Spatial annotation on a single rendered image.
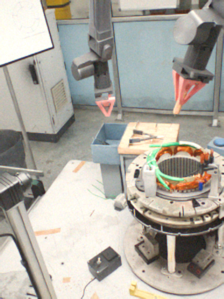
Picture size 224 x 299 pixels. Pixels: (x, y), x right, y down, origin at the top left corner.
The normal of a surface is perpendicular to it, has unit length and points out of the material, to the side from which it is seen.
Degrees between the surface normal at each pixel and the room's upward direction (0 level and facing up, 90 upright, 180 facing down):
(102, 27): 97
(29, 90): 90
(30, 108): 90
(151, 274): 0
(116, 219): 0
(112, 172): 90
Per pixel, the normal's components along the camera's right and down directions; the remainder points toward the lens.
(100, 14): 0.52, 0.65
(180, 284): -0.11, -0.83
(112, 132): -0.27, 0.55
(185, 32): -0.69, 0.22
